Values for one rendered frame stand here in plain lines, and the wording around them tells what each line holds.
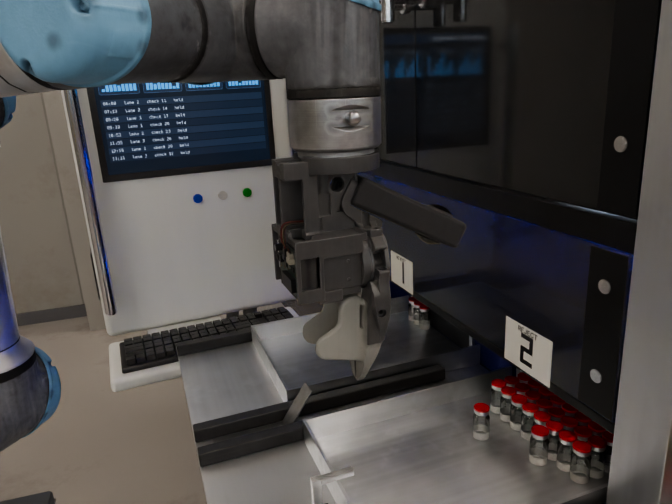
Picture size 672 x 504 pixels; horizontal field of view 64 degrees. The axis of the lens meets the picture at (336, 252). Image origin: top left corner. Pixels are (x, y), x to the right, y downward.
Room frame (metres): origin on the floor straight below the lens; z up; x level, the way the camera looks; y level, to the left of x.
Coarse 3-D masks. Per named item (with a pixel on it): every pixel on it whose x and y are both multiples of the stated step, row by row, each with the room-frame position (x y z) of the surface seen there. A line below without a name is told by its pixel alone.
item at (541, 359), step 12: (516, 324) 0.63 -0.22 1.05; (516, 336) 0.62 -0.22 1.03; (540, 336) 0.58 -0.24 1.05; (516, 348) 0.62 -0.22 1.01; (528, 348) 0.60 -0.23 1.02; (540, 348) 0.58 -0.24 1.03; (552, 348) 0.57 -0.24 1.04; (516, 360) 0.62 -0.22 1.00; (528, 360) 0.60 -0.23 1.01; (540, 360) 0.58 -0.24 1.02; (528, 372) 0.60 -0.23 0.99; (540, 372) 0.58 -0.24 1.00
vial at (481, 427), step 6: (474, 414) 0.63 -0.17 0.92; (480, 414) 0.62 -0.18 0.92; (486, 414) 0.62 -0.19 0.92; (474, 420) 0.62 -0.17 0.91; (480, 420) 0.62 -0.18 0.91; (486, 420) 0.62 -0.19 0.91; (474, 426) 0.62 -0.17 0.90; (480, 426) 0.62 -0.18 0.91; (486, 426) 0.62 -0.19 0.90; (474, 432) 0.62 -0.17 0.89; (480, 432) 0.62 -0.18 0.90; (486, 432) 0.62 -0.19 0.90; (480, 438) 0.62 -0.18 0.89; (486, 438) 0.62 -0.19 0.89
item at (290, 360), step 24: (264, 336) 0.97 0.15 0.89; (288, 336) 0.97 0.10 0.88; (408, 336) 0.95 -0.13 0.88; (432, 336) 0.94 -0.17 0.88; (264, 360) 0.86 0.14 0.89; (288, 360) 0.88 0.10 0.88; (312, 360) 0.87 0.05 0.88; (336, 360) 0.87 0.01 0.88; (384, 360) 0.86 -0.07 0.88; (408, 360) 0.85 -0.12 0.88; (432, 360) 0.80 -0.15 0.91; (456, 360) 0.82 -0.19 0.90; (288, 384) 0.79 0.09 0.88; (312, 384) 0.73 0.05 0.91; (336, 384) 0.74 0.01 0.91
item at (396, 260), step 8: (392, 256) 0.96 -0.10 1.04; (400, 256) 0.93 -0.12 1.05; (392, 264) 0.96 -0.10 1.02; (400, 264) 0.93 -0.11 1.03; (408, 264) 0.90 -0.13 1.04; (392, 272) 0.96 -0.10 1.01; (400, 272) 0.93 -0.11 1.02; (408, 272) 0.90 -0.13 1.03; (392, 280) 0.96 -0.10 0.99; (400, 280) 0.93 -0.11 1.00; (408, 280) 0.90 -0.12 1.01; (408, 288) 0.90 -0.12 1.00
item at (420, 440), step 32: (448, 384) 0.71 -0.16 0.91; (480, 384) 0.73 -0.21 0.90; (320, 416) 0.65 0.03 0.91; (352, 416) 0.66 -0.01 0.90; (384, 416) 0.68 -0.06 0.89; (416, 416) 0.68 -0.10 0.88; (448, 416) 0.68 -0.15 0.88; (320, 448) 0.58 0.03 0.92; (352, 448) 0.62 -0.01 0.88; (384, 448) 0.61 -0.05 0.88; (416, 448) 0.61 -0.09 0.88; (448, 448) 0.61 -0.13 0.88; (480, 448) 0.60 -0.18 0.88; (512, 448) 0.60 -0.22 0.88; (352, 480) 0.56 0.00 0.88; (384, 480) 0.55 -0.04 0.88; (416, 480) 0.55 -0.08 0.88; (448, 480) 0.55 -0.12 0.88; (480, 480) 0.54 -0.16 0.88; (512, 480) 0.54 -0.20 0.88; (544, 480) 0.54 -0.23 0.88; (608, 480) 0.53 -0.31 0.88
